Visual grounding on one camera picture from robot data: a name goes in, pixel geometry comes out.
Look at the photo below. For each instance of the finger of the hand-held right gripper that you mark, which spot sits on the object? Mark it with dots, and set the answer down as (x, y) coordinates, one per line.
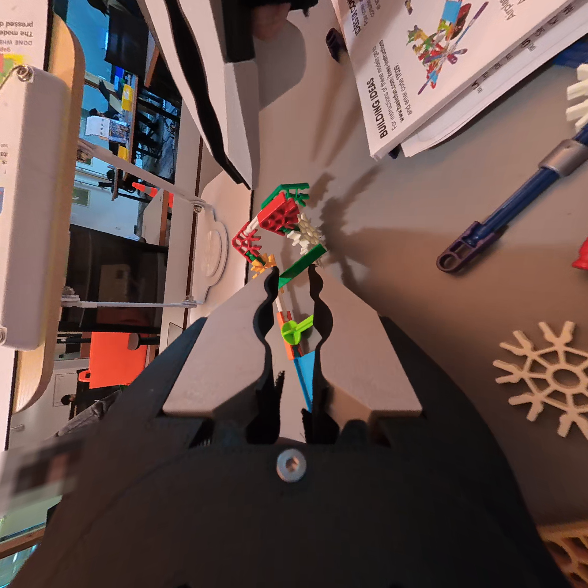
(183, 92)
(241, 115)

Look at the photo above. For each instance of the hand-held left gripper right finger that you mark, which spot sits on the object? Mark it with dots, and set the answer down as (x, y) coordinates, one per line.
(367, 363)

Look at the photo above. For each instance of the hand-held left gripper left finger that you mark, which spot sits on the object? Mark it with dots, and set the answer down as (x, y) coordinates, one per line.
(216, 358)

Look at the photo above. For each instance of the colourful construction toy model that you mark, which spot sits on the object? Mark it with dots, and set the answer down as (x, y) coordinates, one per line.
(275, 216)

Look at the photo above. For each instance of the person's right hand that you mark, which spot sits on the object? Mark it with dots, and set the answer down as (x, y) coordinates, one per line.
(271, 25)

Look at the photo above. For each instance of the purple clip connector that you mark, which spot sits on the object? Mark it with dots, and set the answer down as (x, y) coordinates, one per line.
(336, 43)

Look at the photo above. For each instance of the orange plastic object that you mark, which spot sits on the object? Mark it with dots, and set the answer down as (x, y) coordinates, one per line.
(115, 358)

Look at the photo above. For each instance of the white metal stand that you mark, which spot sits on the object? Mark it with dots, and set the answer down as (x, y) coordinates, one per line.
(213, 248)

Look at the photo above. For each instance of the toy instruction booklet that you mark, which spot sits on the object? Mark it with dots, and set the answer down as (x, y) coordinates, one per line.
(413, 69)

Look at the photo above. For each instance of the white snowflake connector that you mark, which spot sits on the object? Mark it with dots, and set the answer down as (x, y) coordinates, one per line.
(551, 376)

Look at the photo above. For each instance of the white instruction board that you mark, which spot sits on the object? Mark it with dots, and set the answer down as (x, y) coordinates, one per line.
(27, 206)

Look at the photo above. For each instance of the red plastic rod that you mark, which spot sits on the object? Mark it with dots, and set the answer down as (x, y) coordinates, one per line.
(581, 259)

